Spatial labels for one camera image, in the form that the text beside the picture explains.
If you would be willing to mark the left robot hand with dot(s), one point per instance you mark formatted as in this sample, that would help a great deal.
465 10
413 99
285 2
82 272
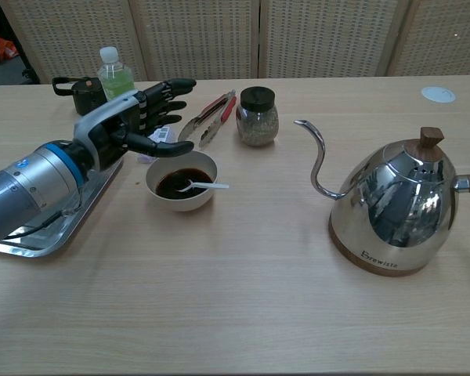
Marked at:
109 129

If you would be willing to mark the white plastic spoon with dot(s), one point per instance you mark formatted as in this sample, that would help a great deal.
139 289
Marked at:
215 186

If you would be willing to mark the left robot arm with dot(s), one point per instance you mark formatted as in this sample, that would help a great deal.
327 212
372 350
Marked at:
23 184

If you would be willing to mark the white bowl with dark liquid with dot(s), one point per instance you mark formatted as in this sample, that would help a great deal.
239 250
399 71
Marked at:
180 204

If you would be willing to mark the small purple plastic box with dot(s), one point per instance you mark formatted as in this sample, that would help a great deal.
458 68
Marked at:
162 133

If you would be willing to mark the clear bottle with green label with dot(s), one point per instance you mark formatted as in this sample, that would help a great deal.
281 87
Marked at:
113 74

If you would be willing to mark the metal tongs with red grips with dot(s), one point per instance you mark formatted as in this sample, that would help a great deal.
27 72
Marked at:
186 131

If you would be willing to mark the black tripod stand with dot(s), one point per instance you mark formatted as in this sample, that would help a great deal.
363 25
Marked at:
29 74

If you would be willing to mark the woven wood-framed folding screen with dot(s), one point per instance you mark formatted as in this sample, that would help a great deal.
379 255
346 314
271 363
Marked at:
199 39

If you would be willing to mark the rectangular stainless steel tray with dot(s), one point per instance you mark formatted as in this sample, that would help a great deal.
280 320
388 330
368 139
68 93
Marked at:
47 241

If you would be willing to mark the orange item in background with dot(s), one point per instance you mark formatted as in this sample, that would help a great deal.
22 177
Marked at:
4 45

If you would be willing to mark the glass jar with black lid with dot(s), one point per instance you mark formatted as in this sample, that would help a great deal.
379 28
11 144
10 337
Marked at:
258 125

